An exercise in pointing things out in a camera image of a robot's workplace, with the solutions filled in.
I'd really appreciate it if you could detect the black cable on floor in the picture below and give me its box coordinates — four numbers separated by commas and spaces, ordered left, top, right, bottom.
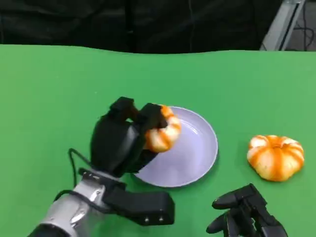
293, 4, 316, 51

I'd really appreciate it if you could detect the lilac plate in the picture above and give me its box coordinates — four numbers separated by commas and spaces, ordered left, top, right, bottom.
129, 106, 219, 188

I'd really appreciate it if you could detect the black backdrop curtain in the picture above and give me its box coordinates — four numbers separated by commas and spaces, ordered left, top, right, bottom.
0, 0, 283, 54

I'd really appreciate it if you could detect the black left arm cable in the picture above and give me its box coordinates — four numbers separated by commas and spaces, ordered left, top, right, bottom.
53, 148, 112, 213

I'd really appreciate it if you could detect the grey metal frame post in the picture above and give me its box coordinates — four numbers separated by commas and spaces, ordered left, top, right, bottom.
259, 0, 307, 51

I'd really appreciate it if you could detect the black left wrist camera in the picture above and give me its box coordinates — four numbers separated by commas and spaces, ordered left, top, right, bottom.
103, 182, 175, 226

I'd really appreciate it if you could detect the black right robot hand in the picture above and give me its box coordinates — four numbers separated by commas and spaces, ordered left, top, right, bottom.
205, 183, 288, 237

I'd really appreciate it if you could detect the green table cloth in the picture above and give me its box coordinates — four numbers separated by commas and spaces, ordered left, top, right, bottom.
0, 43, 316, 237

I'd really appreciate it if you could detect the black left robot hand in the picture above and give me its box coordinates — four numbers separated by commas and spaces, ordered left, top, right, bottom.
90, 97, 168, 177

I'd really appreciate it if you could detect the orange white toy bread roll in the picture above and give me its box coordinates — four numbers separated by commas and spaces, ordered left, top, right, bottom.
143, 104, 182, 153
247, 134, 305, 183

